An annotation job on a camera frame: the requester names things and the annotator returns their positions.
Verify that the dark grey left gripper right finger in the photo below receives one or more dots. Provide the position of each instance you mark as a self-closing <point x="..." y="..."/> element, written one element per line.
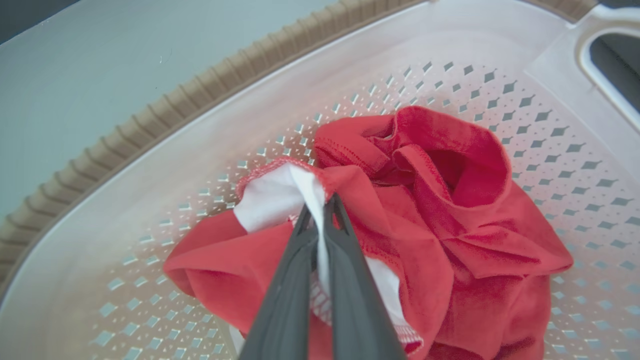
<point x="357" y="305"/>

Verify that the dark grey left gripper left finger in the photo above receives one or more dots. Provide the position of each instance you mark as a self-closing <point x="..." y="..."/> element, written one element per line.
<point x="282" y="305"/>

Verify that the red and white garment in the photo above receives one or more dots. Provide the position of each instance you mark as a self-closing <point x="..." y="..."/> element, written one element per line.
<point x="450" y="240"/>

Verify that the white perforated laundry basket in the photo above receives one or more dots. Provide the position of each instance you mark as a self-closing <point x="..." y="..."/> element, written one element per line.
<point x="210" y="165"/>

